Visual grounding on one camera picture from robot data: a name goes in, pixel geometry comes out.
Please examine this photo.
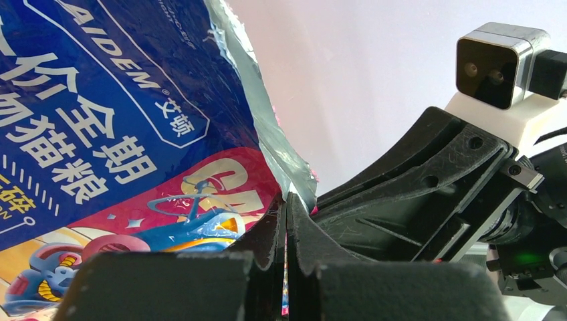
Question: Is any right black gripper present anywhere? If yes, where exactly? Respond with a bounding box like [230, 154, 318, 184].
[313, 107, 566, 306]

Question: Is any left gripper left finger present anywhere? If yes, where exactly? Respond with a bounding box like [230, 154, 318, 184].
[54, 196, 286, 321]

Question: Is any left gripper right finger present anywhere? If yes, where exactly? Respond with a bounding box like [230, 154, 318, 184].
[286, 193, 509, 320]

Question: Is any pink blue pet food bag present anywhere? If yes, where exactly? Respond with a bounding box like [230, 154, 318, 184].
[1, 1, 317, 320]

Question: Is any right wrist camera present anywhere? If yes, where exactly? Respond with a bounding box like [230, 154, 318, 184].
[445, 22, 566, 156]

